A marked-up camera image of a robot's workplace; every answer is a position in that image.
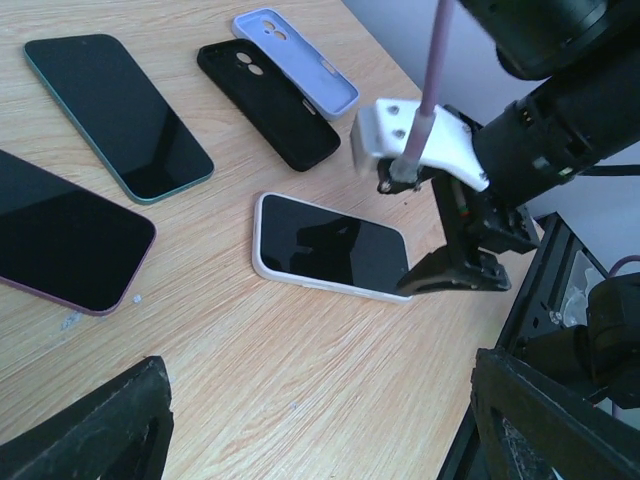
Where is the beige cased phone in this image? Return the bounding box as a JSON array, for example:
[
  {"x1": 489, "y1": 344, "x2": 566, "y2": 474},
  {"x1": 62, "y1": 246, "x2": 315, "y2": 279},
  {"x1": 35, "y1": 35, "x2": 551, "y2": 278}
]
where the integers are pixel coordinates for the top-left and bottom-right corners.
[{"x1": 252, "y1": 192, "x2": 412, "y2": 304}]

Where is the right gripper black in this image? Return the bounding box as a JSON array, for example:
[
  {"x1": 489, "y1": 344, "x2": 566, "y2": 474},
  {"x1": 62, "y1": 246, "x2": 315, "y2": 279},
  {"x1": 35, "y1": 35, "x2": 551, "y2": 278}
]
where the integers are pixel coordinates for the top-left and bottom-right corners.
[{"x1": 396, "y1": 174, "x2": 540, "y2": 296}]

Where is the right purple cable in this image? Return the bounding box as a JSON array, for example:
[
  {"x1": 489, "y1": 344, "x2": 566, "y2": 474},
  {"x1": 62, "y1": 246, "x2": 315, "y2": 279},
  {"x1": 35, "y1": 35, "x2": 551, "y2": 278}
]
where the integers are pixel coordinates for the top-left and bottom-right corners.
[{"x1": 389, "y1": 0, "x2": 457, "y2": 184}]

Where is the black phone case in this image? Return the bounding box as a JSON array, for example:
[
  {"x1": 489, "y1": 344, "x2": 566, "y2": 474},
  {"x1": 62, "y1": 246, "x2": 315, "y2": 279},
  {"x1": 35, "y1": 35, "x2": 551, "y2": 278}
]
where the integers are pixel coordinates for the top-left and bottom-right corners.
[{"x1": 196, "y1": 39, "x2": 341, "y2": 172}]

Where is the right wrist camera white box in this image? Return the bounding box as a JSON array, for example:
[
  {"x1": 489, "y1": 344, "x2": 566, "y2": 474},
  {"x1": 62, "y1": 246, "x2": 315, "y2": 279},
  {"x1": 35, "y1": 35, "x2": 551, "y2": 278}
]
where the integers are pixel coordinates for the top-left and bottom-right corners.
[{"x1": 350, "y1": 98, "x2": 490, "y2": 192}]

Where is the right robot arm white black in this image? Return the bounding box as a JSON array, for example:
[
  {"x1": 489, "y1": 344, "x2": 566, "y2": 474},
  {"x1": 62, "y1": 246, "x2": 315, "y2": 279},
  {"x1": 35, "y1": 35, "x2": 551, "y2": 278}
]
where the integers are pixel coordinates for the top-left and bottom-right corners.
[{"x1": 378, "y1": 1, "x2": 639, "y2": 296}]

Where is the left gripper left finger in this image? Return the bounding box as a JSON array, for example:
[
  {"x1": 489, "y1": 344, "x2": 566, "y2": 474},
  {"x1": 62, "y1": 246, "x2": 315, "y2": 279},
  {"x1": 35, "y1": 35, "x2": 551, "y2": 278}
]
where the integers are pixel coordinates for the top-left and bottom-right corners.
[{"x1": 1, "y1": 356, "x2": 174, "y2": 479}]

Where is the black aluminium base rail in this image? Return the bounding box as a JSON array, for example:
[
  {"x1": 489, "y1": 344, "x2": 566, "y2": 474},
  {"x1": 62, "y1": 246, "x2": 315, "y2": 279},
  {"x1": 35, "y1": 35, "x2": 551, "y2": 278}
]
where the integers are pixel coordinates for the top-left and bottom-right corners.
[{"x1": 439, "y1": 214, "x2": 639, "y2": 479}]

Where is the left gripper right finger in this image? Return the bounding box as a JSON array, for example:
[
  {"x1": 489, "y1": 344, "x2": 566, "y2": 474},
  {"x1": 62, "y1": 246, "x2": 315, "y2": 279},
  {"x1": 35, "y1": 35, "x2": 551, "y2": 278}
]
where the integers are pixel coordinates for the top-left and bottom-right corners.
[{"x1": 471, "y1": 348, "x2": 639, "y2": 479}]

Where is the green phone black screen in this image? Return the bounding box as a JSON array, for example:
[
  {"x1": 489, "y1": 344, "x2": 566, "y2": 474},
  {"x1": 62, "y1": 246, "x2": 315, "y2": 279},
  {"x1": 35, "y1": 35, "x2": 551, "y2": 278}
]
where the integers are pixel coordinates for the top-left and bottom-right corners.
[{"x1": 23, "y1": 34, "x2": 215, "y2": 204}]

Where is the lilac phone case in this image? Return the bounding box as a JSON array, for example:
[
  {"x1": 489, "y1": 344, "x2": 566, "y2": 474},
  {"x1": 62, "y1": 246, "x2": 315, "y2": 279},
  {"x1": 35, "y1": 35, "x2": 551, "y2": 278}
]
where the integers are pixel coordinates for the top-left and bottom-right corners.
[{"x1": 231, "y1": 8, "x2": 359, "y2": 121}]

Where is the purple phone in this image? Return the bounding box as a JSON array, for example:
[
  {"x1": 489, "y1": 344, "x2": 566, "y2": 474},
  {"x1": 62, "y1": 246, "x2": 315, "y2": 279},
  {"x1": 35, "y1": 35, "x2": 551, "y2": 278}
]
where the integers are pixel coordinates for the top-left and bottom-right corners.
[{"x1": 1, "y1": 152, "x2": 156, "y2": 316}]

